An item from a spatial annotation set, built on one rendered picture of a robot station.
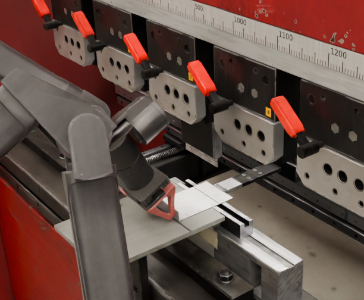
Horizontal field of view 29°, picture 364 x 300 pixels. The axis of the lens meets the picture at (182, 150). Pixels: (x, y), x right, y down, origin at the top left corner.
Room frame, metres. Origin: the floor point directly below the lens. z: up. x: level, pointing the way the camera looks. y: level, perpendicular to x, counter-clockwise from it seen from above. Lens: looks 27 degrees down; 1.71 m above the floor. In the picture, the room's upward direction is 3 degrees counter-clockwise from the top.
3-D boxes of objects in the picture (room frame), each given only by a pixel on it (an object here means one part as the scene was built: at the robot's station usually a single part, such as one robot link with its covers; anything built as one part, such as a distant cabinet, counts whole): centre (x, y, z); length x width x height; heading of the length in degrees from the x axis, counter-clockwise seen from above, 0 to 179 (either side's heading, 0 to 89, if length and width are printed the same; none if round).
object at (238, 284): (1.14, -0.01, 0.89); 0.30 x 0.05 x 0.03; 34
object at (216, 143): (1.21, -0.04, 1.13); 0.10 x 0.02 x 0.10; 34
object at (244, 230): (1.18, -0.05, 0.99); 0.20 x 0.03 x 0.03; 34
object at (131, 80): (1.39, 0.09, 1.26); 0.15 x 0.09 x 0.17; 34
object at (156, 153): (1.79, -0.10, 0.81); 0.64 x 0.08 x 0.14; 124
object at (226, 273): (1.06, -0.07, 0.91); 0.03 x 0.03 x 0.02
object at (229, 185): (1.29, -0.18, 1.01); 0.26 x 0.12 x 0.05; 124
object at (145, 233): (1.12, 0.09, 1.00); 0.26 x 0.18 x 0.01; 124
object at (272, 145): (1.06, -0.13, 1.26); 0.15 x 0.09 x 0.17; 34
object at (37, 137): (1.67, 0.35, 0.89); 0.30 x 0.05 x 0.03; 34
